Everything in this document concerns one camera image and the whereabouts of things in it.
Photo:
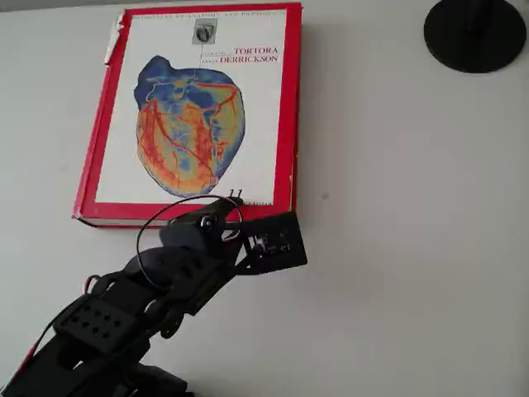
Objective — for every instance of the red anatomy textbook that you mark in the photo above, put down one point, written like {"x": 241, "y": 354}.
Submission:
{"x": 264, "y": 124}

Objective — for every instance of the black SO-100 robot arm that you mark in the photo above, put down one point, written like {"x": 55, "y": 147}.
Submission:
{"x": 95, "y": 318}

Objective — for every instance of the black round stand base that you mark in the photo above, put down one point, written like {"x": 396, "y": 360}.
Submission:
{"x": 475, "y": 45}

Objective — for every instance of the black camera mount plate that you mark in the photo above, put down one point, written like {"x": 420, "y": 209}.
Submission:
{"x": 285, "y": 235}

